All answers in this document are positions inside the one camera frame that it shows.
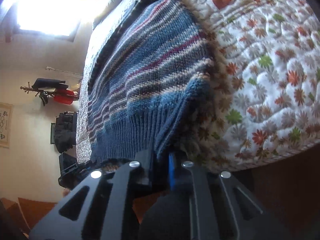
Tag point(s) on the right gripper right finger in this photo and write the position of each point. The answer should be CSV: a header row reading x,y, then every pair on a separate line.
x,y
220,206

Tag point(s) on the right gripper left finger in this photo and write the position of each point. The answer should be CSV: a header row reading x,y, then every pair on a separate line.
x,y
100,207

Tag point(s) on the blue striped knit sweater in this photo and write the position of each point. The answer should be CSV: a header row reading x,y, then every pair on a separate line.
x,y
151,73

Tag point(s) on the coat rack with clothes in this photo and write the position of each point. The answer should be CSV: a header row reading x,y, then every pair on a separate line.
x,y
52,88

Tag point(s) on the black bag on shelf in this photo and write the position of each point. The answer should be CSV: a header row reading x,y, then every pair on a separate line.
x,y
63,131

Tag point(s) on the person's dark trouser leg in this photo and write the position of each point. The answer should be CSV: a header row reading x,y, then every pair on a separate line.
x,y
168,218

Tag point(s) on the bright window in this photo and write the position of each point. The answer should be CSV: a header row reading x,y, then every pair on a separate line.
x,y
51,17

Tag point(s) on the floral quilted bedspread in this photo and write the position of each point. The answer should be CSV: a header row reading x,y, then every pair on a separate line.
x,y
265,101

